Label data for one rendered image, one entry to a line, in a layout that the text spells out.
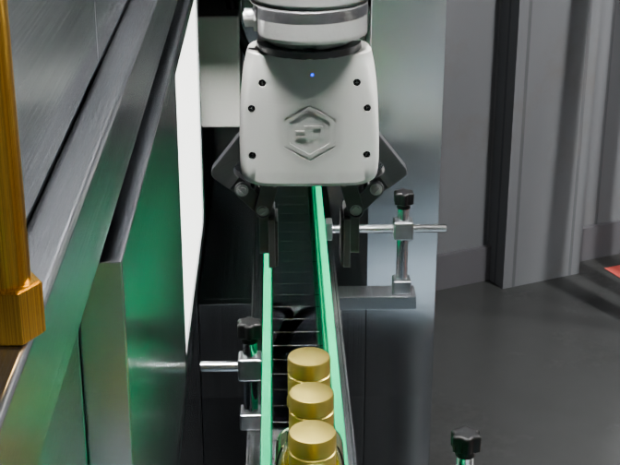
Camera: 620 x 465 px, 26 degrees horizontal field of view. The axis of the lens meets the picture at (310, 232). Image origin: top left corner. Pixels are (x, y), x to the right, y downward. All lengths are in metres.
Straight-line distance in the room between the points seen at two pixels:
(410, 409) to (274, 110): 1.31
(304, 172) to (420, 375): 1.25
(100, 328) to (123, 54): 0.25
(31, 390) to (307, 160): 0.43
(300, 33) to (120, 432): 0.29
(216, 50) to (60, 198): 1.38
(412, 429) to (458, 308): 2.05
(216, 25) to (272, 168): 1.14
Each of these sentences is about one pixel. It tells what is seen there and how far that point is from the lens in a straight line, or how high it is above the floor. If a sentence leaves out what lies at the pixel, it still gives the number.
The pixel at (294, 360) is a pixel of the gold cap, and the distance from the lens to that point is 1.06.
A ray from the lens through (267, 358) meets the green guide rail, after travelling 1.49.
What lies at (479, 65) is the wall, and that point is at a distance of 4.22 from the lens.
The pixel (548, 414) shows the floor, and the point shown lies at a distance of 3.71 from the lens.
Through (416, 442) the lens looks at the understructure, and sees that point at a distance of 2.25.
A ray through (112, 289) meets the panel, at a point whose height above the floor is 1.47.
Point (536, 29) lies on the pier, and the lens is 4.18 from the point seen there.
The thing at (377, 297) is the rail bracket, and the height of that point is 1.03.
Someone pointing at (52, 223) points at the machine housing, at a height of 1.56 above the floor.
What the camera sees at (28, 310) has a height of 1.58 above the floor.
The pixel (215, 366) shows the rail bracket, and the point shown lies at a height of 1.13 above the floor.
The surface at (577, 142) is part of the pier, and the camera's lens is 4.39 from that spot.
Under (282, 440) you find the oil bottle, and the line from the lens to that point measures 1.10.
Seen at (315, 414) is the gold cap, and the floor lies 1.32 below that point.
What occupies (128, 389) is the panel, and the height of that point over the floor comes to 1.40.
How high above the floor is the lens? 1.82
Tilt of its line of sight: 22 degrees down
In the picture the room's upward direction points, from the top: straight up
